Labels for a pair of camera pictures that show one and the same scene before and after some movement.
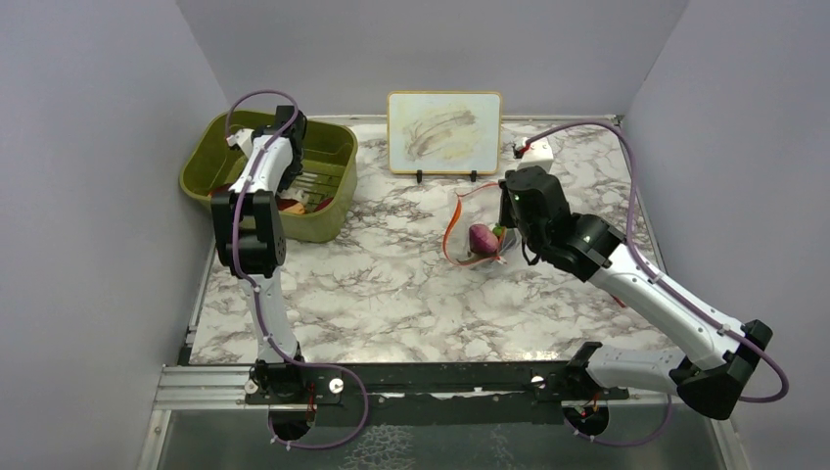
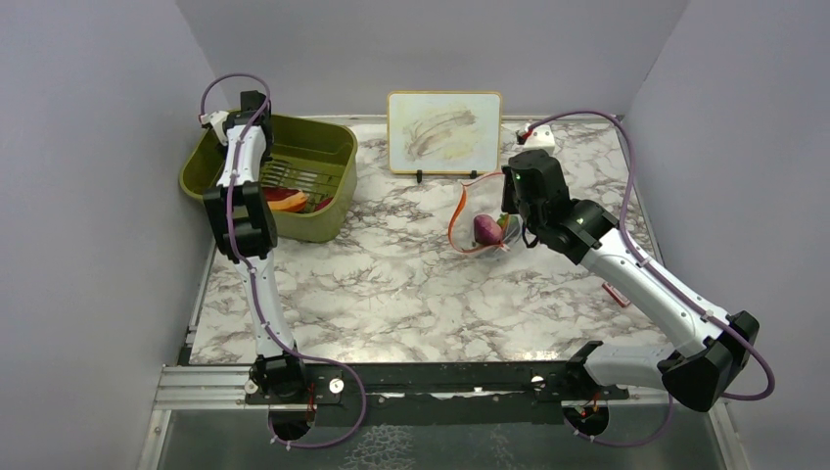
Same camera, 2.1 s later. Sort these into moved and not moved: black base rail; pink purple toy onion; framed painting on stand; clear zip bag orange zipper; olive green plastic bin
Moved: pink purple toy onion; clear zip bag orange zipper
Not moved: framed painting on stand; black base rail; olive green plastic bin
